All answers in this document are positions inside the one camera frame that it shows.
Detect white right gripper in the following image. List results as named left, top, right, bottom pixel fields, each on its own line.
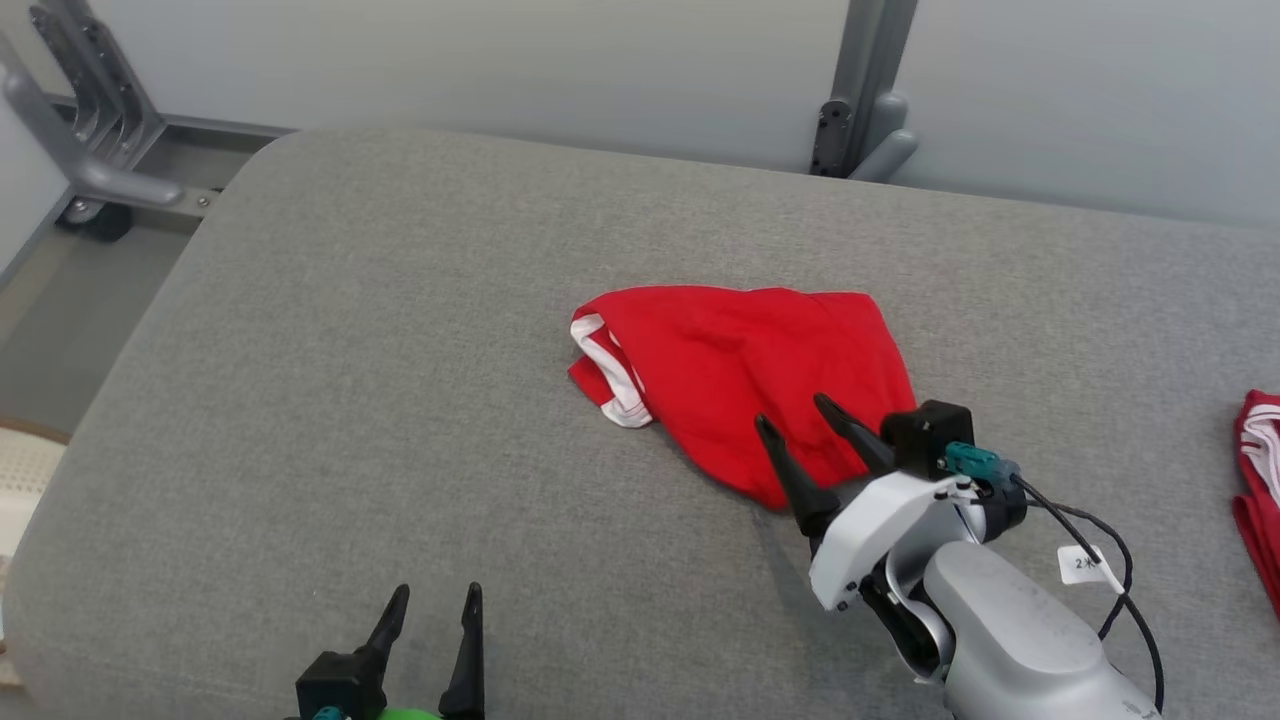
left=754, top=392, right=986, bottom=613

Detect white cable tag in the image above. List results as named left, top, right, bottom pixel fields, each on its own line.
left=1057, top=545, right=1126, bottom=593

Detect red shorts with white stripe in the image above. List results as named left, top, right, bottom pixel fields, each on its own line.
left=568, top=285, right=919, bottom=511

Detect cream plastic laundry basket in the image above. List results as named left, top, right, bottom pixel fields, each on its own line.
left=0, top=418, right=73, bottom=691

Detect grey metal post with bracket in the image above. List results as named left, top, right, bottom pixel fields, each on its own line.
left=810, top=0, right=919, bottom=183

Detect black caster wheel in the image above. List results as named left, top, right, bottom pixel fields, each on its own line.
left=55, top=197, right=133, bottom=243

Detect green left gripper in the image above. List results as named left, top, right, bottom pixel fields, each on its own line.
left=360, top=582, right=486, bottom=720

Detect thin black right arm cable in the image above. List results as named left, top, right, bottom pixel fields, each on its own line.
left=1010, top=475, right=1166, bottom=713

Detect red white t-shirt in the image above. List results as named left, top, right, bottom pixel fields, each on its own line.
left=1231, top=389, right=1280, bottom=621

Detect teal right camera connector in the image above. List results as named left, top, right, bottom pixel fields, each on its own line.
left=943, top=442, right=1021, bottom=491

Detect grey metal stand with foot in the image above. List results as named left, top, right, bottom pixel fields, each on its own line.
left=0, top=0, right=221, bottom=221

